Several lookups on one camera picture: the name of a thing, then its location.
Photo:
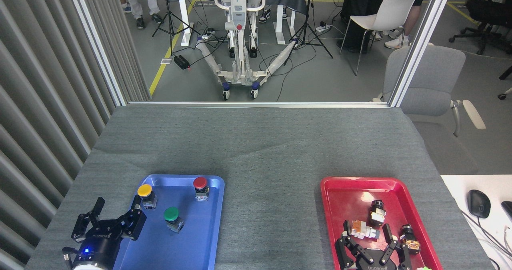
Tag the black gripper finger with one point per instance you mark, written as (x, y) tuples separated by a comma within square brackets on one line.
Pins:
[(83, 224), (344, 248), (403, 254), (136, 222)]

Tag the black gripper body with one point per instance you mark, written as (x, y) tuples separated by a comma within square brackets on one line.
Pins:
[(376, 262), (100, 244)]

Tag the green push button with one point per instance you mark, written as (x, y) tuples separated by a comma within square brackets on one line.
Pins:
[(172, 214)]

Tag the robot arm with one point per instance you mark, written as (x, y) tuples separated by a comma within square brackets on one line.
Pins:
[(86, 267)]

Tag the yellow push button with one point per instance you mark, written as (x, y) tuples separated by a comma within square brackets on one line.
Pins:
[(145, 192)]

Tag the red push button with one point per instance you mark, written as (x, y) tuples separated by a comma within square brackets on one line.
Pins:
[(200, 184)]

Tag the red plastic tray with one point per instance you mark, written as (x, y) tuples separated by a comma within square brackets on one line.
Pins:
[(348, 206)]

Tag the blue plastic tray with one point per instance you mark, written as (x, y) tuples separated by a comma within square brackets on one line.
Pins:
[(188, 238)]

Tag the black computer mouse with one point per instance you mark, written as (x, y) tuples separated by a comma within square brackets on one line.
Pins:
[(478, 204)]

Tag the black flat device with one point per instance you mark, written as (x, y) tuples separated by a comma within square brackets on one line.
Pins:
[(508, 210)]

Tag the white side table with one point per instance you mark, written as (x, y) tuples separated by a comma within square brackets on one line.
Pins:
[(496, 186)]

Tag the grey felt table cover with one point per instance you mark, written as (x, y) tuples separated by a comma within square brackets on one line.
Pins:
[(260, 150)]

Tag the black box on floor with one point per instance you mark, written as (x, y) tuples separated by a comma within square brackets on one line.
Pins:
[(182, 62)]

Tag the grey office chair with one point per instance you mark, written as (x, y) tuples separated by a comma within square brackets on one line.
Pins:
[(432, 86)]

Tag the white power strip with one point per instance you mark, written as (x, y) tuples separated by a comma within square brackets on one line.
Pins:
[(323, 27), (208, 34)]

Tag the black tripod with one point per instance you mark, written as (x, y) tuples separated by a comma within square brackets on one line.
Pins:
[(307, 30), (171, 22)]

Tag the white stand on wheels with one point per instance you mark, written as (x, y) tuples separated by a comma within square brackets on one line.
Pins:
[(240, 30)]

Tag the white plastic chair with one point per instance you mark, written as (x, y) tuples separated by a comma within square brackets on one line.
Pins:
[(386, 16)]

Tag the black office chair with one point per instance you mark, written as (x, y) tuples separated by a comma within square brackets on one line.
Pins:
[(486, 12)]

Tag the black switch with orange base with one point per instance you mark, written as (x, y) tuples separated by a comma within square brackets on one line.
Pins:
[(411, 242)]

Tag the orange and white switch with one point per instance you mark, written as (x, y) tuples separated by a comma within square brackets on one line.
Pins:
[(362, 229)]

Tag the black selector switch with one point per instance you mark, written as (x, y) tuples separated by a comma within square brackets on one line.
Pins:
[(376, 213)]

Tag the silver frame crossbar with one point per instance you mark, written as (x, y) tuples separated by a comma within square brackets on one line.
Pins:
[(256, 104)]

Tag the silver frame post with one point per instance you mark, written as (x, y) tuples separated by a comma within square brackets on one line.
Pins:
[(98, 46), (420, 46)]

